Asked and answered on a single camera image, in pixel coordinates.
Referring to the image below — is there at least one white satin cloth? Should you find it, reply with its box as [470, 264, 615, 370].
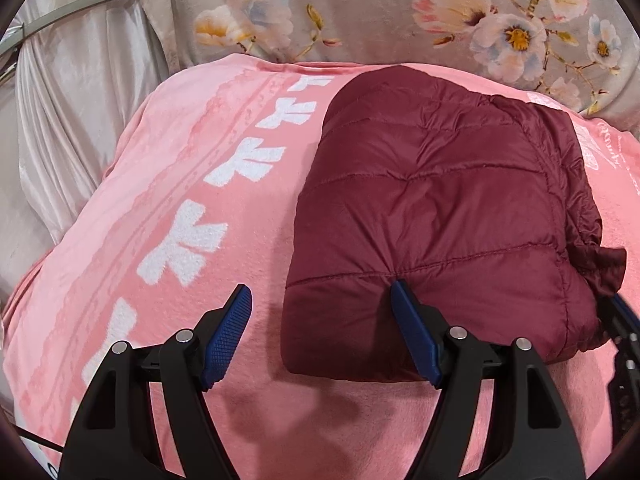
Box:
[0, 0, 171, 306]

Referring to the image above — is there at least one black cable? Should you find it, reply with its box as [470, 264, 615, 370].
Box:
[14, 424, 65, 455]

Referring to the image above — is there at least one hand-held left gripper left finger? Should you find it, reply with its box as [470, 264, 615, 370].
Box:
[59, 283, 253, 480]

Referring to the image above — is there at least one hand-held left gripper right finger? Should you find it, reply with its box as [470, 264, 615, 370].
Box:
[391, 280, 587, 480]

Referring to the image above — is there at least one grey floral bedsheet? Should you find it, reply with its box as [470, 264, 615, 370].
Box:
[132, 0, 640, 136]

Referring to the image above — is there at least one maroon quilted puffer jacket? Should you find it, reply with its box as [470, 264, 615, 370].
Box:
[282, 64, 628, 380]

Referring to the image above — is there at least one pink blanket with white print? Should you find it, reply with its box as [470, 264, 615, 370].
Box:
[2, 52, 640, 480]

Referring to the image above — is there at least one grey metal bar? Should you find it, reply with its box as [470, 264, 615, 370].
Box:
[10, 0, 139, 40]

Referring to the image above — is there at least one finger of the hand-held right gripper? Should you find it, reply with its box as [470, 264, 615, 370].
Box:
[597, 293, 640, 343]

